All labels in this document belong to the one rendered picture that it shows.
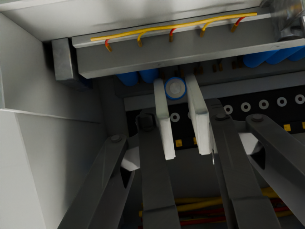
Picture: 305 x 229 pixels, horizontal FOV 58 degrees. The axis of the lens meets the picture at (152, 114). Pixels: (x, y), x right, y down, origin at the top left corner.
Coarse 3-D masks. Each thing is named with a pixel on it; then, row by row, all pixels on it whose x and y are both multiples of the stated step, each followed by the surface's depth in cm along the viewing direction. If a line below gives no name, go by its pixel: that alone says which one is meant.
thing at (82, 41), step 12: (228, 12) 18; (240, 12) 18; (264, 12) 18; (156, 24) 18; (168, 24) 18; (204, 24) 18; (216, 24) 18; (84, 36) 18; (96, 36) 18; (132, 36) 18; (144, 36) 18
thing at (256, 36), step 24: (192, 24) 17; (240, 24) 18; (264, 24) 18; (96, 48) 19; (120, 48) 18; (144, 48) 18; (168, 48) 18; (192, 48) 18; (216, 48) 18; (240, 48) 18; (264, 48) 19; (96, 72) 19; (120, 72) 20
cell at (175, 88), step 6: (174, 78) 22; (180, 78) 22; (168, 84) 22; (174, 84) 21; (180, 84) 22; (168, 90) 22; (174, 90) 21; (180, 90) 21; (186, 90) 22; (168, 96) 22; (174, 96) 22; (180, 96) 22
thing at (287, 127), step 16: (240, 96) 32; (256, 96) 32; (272, 96) 32; (288, 96) 32; (304, 96) 31; (128, 112) 32; (176, 112) 32; (240, 112) 32; (256, 112) 32; (272, 112) 32; (288, 112) 31; (304, 112) 31; (128, 128) 32; (176, 128) 32; (192, 128) 32; (288, 128) 31; (304, 128) 31; (176, 144) 32; (192, 144) 32
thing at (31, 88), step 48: (0, 0) 13; (48, 0) 13; (96, 0) 14; (144, 0) 15; (192, 0) 16; (240, 0) 16; (0, 48) 13; (48, 48) 19; (0, 96) 13; (48, 96) 18; (96, 96) 31; (144, 96) 32
